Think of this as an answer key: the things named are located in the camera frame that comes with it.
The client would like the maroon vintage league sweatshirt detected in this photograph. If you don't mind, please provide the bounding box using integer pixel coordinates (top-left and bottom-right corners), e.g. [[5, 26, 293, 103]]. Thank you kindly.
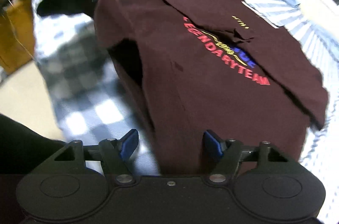
[[94, 0, 328, 174]]

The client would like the wooden nightstand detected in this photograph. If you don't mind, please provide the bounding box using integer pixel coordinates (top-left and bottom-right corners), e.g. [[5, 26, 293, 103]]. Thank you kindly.
[[1, 0, 36, 75]]

